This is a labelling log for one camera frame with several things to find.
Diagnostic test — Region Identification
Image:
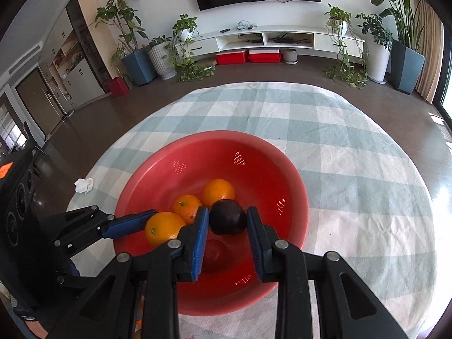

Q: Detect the brown wooden door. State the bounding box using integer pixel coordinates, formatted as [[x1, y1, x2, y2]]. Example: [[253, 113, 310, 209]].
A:
[[16, 69, 64, 135]]

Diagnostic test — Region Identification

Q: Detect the tall plant in blue pot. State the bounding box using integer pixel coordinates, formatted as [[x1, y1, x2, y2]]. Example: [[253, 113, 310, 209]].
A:
[[90, 0, 158, 86]]

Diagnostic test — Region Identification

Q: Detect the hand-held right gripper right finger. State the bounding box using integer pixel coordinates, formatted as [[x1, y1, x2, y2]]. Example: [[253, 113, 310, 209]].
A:
[[246, 206, 410, 339]]

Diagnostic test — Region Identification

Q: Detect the beige curtain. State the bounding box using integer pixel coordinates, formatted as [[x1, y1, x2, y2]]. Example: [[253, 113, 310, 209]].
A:
[[411, 0, 444, 103]]

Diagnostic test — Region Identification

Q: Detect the dark purple plum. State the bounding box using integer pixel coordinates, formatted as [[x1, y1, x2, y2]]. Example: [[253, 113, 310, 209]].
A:
[[208, 199, 247, 236]]

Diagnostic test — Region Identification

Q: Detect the red plastic bowl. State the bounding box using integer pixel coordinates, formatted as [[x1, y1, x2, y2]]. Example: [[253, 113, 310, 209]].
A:
[[114, 130, 310, 316]]

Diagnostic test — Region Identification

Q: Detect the checked green white tablecloth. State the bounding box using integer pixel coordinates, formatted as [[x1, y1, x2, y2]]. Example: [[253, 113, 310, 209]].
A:
[[66, 82, 436, 339]]

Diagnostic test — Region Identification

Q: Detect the trailing plant in white pot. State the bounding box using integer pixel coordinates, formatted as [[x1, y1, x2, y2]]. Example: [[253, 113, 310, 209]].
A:
[[169, 14, 216, 82], [324, 4, 370, 89]]

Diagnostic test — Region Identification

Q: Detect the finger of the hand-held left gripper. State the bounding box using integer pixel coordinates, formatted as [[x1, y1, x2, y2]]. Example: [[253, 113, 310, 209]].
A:
[[37, 206, 158, 255], [56, 259, 110, 290]]

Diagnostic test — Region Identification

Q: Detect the red storage box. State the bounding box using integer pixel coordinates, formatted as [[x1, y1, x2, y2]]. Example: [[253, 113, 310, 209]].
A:
[[216, 51, 247, 66], [248, 49, 282, 63]]

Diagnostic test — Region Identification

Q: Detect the crumpled white tissue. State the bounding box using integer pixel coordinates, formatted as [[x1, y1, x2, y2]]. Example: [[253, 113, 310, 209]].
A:
[[74, 178, 94, 195]]

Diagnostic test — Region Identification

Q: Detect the white wall cabinet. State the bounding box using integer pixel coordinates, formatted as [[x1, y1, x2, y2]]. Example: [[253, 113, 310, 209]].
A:
[[37, 10, 107, 114]]

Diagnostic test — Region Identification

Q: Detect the white television cabinet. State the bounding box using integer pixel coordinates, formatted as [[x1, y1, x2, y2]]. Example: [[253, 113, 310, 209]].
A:
[[175, 25, 365, 57]]

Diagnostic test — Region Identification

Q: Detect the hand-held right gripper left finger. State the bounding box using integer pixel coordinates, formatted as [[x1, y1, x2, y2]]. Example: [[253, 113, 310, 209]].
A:
[[53, 206, 210, 339]]

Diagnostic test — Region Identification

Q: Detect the sliding glass door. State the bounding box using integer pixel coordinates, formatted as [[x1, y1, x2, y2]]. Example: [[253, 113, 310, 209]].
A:
[[433, 18, 452, 124]]

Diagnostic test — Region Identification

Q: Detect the plant in ribbed white pot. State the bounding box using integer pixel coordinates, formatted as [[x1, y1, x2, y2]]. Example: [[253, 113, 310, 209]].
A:
[[146, 35, 177, 80]]

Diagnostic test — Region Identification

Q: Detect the red apple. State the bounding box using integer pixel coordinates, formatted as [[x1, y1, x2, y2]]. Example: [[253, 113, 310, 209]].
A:
[[203, 238, 232, 272]]

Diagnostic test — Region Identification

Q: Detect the bushy plant in white pot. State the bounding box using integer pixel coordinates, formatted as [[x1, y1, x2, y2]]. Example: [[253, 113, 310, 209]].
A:
[[356, 13, 393, 84]]

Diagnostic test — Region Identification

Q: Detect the large-leaf plant in blue pot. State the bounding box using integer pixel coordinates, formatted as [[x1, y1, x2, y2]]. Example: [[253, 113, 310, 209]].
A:
[[362, 0, 426, 95]]

